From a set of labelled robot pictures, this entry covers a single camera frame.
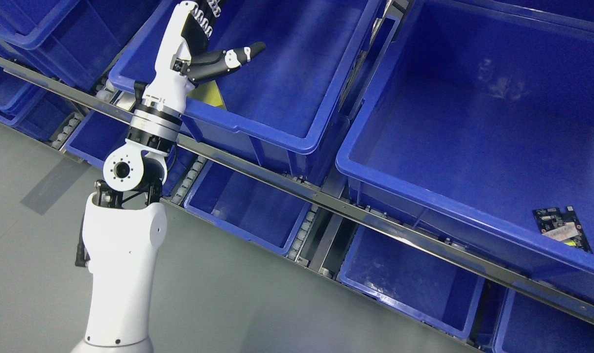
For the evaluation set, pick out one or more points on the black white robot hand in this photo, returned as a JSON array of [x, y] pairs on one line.
[[183, 59]]

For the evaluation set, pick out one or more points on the yellow foam block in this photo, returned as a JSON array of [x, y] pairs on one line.
[[208, 93]]

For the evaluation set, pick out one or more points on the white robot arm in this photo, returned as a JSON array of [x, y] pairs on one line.
[[125, 223]]

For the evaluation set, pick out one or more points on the metal roller shelf rack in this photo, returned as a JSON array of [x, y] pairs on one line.
[[314, 195]]

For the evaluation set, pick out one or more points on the blue bin lower middle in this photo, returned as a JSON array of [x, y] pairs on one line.
[[247, 208]]

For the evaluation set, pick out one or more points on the blue bin top left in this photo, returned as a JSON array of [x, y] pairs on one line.
[[73, 40]]

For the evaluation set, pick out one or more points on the large blue bin centre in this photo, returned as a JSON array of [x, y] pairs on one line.
[[282, 107]]

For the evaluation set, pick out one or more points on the large blue bin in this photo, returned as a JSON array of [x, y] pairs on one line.
[[480, 112], [282, 107]]

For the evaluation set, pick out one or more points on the large blue bin right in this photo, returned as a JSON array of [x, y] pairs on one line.
[[480, 112]]

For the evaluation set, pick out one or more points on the blue bin lower right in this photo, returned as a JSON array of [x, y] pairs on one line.
[[419, 285]]

